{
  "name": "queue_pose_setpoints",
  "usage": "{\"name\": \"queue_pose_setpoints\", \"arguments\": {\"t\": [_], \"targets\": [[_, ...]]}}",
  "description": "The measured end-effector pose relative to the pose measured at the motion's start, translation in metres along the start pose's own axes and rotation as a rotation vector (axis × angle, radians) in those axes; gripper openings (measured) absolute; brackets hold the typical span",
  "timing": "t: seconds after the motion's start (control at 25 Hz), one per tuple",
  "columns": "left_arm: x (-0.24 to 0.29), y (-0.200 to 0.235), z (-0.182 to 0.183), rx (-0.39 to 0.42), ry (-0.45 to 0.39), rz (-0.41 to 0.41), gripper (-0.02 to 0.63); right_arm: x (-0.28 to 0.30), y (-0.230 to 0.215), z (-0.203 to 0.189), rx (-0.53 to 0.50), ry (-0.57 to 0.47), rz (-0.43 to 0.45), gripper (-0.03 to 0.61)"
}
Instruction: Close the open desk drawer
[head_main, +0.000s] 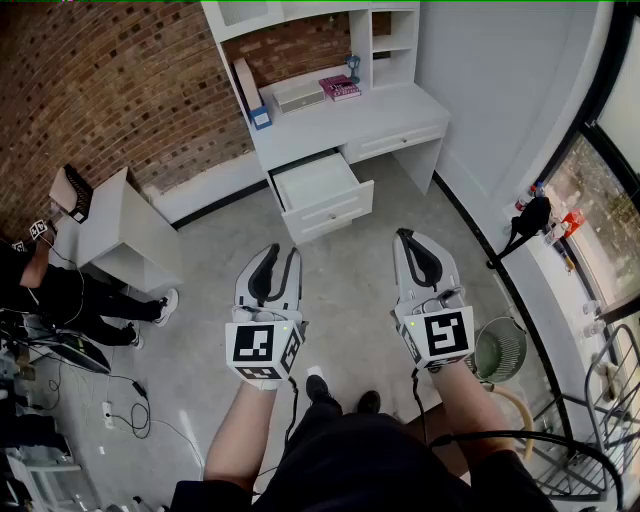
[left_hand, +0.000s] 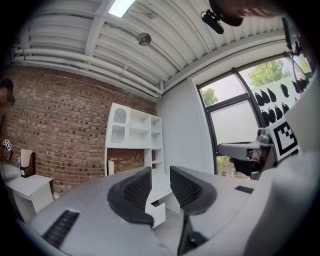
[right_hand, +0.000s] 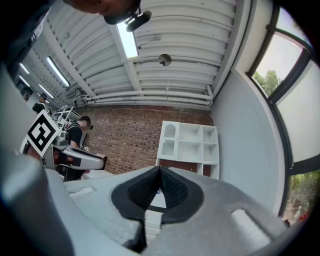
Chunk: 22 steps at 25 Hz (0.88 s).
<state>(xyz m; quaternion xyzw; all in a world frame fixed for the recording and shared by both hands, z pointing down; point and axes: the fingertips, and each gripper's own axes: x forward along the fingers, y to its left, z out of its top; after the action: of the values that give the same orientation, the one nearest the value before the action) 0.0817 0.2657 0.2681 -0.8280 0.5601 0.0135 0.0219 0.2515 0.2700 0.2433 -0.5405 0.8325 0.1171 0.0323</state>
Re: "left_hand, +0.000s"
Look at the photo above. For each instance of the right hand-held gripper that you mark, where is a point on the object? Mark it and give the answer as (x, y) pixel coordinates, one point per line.
(285, 140)

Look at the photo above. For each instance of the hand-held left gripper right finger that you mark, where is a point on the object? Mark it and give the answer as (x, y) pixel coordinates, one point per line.
(195, 195)

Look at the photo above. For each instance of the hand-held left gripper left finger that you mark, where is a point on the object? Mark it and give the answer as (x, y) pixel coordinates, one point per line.
(125, 200)

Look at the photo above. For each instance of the white drawer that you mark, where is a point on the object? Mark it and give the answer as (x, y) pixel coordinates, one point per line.
(156, 215)

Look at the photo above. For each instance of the white desk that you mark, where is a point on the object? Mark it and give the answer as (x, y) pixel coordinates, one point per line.
(160, 187)

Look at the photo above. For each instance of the white leaning board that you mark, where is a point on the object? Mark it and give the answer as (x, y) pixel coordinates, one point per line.
(110, 167)

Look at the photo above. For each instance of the white shelf hutch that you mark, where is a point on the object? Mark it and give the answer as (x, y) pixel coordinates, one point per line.
(120, 130)

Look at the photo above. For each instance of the plain white table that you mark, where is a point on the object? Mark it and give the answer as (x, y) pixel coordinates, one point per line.
(30, 186)

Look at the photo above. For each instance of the dark perforated file holder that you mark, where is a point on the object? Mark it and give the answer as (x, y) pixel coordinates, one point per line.
(30, 168)

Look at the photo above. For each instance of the cream paper sheets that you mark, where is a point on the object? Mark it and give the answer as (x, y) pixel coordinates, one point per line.
(26, 158)

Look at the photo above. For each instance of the white ceiling pipe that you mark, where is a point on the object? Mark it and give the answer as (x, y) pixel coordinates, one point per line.
(75, 65)
(75, 57)

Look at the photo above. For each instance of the person's face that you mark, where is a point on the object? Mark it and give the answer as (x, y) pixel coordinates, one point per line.
(250, 11)

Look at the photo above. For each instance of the round metal ceiling fixture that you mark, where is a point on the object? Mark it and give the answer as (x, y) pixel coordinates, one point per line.
(144, 39)

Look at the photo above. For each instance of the rectangular ceiling light panel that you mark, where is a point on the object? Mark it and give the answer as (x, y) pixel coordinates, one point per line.
(121, 7)

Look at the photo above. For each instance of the black window frame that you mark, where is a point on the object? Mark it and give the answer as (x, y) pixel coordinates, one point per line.
(226, 102)

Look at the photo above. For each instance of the black head-mounted camera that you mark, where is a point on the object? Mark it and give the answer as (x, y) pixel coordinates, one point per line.
(212, 21)

